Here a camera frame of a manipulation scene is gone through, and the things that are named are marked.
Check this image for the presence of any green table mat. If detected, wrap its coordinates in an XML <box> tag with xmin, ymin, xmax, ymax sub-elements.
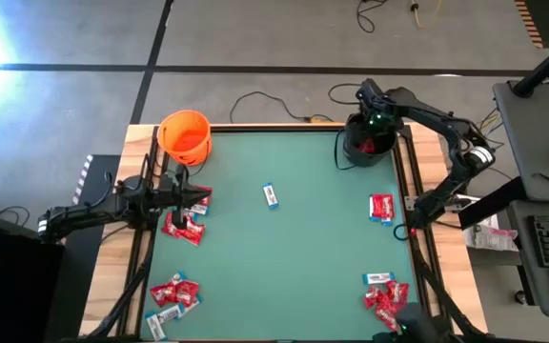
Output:
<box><xmin>140</xmin><ymin>131</ymin><xmax>426</xmax><ymax>342</ymax></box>

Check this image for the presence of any clear plastic bag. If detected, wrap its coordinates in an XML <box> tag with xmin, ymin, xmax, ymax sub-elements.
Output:
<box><xmin>462</xmin><ymin>219</ymin><xmax>519</xmax><ymax>252</ymax></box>

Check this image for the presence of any black floor cable yellow plug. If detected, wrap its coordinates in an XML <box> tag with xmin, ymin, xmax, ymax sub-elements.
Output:
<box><xmin>229</xmin><ymin>90</ymin><xmax>336</xmax><ymax>125</ymax></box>

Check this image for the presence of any black device green light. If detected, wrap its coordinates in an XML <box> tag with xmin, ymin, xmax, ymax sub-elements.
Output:
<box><xmin>395</xmin><ymin>302</ymin><xmax>452</xmax><ymax>343</ymax></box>

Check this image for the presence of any grey desk top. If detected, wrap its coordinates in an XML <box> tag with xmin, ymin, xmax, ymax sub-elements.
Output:
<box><xmin>492</xmin><ymin>79</ymin><xmax>549</xmax><ymax>204</ymax></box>

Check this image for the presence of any grey keyboard desk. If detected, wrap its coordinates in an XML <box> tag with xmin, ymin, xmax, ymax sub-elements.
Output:
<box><xmin>506</xmin><ymin>199</ymin><xmax>549</xmax><ymax>319</ymax></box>

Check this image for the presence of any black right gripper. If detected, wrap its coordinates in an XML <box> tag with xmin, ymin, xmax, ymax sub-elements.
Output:
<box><xmin>356</xmin><ymin>78</ymin><xmax>402</xmax><ymax>139</ymax></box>

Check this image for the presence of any black mat white-striped edge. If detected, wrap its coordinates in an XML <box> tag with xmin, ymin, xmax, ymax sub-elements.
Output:
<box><xmin>43</xmin><ymin>153</ymin><xmax>122</xmax><ymax>343</ymax></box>

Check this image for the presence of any black desk crossbar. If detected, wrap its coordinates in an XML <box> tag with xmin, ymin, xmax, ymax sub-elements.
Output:
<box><xmin>457</xmin><ymin>176</ymin><xmax>528</xmax><ymax>231</ymax></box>

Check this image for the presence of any orange pumpkin halloween bucket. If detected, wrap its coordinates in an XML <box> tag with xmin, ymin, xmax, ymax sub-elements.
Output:
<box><xmin>154</xmin><ymin>109</ymin><xmax>214</xmax><ymax>178</ymax></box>

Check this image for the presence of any black looped floor cable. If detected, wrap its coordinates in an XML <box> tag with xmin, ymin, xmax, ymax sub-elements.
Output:
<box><xmin>355</xmin><ymin>0</ymin><xmax>390</xmax><ymax>34</ymax></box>

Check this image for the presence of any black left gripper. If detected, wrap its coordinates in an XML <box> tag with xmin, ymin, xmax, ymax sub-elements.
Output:
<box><xmin>157</xmin><ymin>164</ymin><xmax>213</xmax><ymax>231</ymax></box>

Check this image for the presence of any black halloween bucket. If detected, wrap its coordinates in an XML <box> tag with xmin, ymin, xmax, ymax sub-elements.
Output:
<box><xmin>334</xmin><ymin>111</ymin><xmax>399</xmax><ymax>171</ymax></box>

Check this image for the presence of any floor cable bundle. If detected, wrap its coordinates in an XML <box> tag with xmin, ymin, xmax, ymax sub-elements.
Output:
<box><xmin>477</xmin><ymin>107</ymin><xmax>517</xmax><ymax>185</ymax></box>

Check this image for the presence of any black round pole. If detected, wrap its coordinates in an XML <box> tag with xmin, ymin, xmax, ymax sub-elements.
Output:
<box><xmin>512</xmin><ymin>33</ymin><xmax>549</xmax><ymax>99</ymax></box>

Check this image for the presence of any black cabinet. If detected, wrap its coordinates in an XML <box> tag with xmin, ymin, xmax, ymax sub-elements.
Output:
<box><xmin>0</xmin><ymin>207</ymin><xmax>66</xmax><ymax>343</ymax></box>

